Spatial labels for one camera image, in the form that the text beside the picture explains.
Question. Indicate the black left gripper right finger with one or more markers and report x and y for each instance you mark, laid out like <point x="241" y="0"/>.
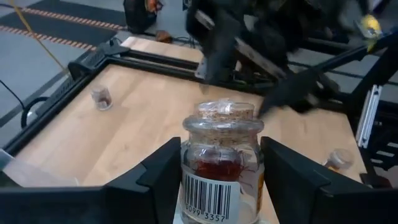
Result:
<point x="326" y="205"/>

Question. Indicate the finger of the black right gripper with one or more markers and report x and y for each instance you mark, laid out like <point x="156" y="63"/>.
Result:
<point x="289" y="91"/>

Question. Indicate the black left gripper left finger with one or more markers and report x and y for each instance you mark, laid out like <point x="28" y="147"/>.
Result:
<point x="93" y="205"/>

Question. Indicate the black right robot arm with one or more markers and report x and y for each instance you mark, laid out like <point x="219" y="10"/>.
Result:
<point x="224" y="37"/>

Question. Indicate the clear plastic storage bin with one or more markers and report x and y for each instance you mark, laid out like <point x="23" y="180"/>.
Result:
<point x="31" y="174"/>

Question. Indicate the small yellow object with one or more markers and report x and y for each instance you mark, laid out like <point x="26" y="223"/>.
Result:
<point x="370" y="26"/>

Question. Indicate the black bag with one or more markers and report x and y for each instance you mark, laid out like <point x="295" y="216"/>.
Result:
<point x="140" y="15"/>

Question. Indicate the black mat hazard striped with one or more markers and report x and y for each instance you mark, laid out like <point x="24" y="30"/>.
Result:
<point x="62" y="28"/>

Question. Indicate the silver aluminium extrusion post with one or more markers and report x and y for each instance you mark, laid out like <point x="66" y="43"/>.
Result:
<point x="368" y="115"/>

